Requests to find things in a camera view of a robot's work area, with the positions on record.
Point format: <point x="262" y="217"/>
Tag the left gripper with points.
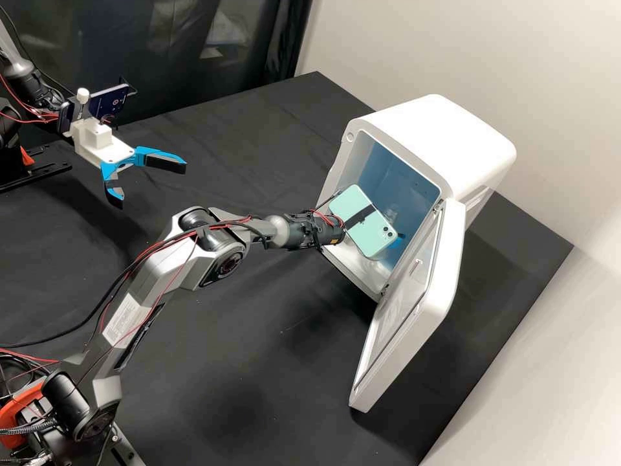
<point x="99" y="143"/>

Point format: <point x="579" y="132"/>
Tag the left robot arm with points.
<point x="24" y="77"/>

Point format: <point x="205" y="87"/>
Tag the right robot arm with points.
<point x="145" y="281"/>

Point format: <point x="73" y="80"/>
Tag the white incubator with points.
<point x="436" y="145"/>

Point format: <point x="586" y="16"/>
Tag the incubator door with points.
<point x="422" y="310"/>

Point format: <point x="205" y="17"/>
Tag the left wrist camera phone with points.
<point x="109" y="101"/>

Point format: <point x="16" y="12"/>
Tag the wrist camera phone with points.
<point x="363" y="218"/>
<point x="109" y="101"/>

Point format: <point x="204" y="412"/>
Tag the right wrist camera phone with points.
<point x="363" y="218"/>

